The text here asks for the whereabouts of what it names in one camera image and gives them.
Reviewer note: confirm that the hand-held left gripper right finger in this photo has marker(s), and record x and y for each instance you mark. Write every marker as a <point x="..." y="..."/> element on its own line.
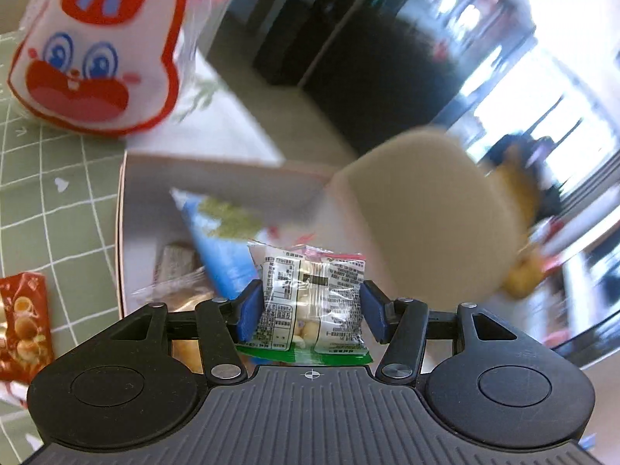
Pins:
<point x="374" y="312"/>

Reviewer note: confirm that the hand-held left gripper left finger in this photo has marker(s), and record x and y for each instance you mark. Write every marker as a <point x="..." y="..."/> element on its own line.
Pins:
<point x="251" y="312"/>

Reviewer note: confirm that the clear packet of white nuts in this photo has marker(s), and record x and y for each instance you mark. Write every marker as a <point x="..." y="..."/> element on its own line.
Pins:
<point x="310" y="295"/>

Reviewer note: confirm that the blue snack packet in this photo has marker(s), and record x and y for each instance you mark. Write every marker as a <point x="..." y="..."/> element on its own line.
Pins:
<point x="218" y="252"/>

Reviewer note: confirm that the brownie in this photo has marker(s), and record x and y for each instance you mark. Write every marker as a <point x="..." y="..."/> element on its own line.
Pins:
<point x="174" y="261"/>

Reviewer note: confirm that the white cardboard box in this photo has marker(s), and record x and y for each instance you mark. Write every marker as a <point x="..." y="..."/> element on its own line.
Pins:
<point x="145" y="213"/>

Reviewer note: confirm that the white red rabbit bag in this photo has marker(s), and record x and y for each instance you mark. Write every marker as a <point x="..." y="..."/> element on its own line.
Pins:
<point x="97" y="34"/>

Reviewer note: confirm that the clear wrapped snack packet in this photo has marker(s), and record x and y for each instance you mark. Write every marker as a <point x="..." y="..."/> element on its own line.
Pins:
<point x="179" y="293"/>

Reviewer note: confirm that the large beige chair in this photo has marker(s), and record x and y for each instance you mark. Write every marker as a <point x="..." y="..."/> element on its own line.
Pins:
<point x="436" y="213"/>

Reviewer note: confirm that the red snack packet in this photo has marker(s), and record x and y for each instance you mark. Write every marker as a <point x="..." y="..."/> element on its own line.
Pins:
<point x="24" y="324"/>

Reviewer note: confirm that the dark sideboard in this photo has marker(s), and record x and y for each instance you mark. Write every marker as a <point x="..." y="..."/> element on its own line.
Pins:
<point x="397" y="82"/>

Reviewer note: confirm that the black box on floor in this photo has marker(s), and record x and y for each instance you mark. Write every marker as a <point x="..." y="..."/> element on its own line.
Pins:
<point x="283" y="38"/>

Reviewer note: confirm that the tall black bin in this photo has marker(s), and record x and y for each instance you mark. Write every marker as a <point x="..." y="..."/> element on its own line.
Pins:
<point x="336" y="24"/>

